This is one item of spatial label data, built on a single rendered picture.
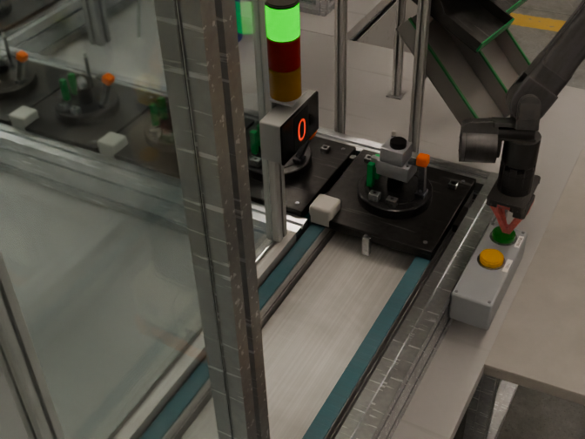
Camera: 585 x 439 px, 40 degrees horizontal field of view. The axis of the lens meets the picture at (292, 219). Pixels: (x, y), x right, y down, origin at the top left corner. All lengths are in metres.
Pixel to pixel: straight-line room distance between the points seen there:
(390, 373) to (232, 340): 0.72
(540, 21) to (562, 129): 2.60
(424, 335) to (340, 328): 0.15
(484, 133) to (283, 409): 0.54
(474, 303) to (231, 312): 0.87
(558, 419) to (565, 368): 1.05
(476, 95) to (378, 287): 0.50
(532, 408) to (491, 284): 1.12
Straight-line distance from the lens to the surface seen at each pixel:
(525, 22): 4.53
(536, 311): 1.50
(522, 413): 2.45
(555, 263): 1.60
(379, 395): 1.21
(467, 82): 1.71
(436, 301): 1.34
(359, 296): 1.40
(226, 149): 0.45
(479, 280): 1.39
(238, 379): 0.57
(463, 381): 1.36
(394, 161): 1.46
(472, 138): 1.33
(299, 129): 1.28
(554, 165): 1.86
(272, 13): 1.18
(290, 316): 1.37
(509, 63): 1.87
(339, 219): 1.47
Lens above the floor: 1.89
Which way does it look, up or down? 39 degrees down
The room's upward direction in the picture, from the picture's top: 2 degrees counter-clockwise
